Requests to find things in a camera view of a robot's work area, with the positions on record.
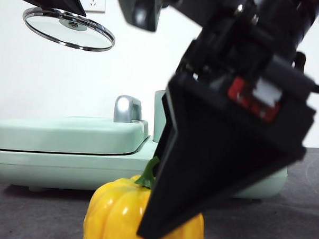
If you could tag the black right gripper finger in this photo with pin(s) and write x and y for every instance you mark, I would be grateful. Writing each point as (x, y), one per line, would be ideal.
(213, 159)

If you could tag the glass lid with green knob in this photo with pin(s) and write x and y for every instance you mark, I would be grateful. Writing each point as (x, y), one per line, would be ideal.
(68, 33)

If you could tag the yellow pumpkin with green stem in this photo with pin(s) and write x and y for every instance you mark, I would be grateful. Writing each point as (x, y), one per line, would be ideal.
(113, 215)

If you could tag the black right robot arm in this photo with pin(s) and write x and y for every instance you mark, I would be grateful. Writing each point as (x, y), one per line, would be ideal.
(283, 16)

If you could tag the mint green steamer pot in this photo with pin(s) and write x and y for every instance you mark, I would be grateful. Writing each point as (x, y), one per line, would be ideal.
(158, 116)

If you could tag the mint green hinged griddle cover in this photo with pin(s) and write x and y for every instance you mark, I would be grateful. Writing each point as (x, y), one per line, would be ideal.
(68, 134)

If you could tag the mint green cooker base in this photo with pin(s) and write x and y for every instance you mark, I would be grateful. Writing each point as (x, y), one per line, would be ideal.
(67, 168)

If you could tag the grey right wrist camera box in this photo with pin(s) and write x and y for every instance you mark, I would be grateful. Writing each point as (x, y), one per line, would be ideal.
(139, 10)

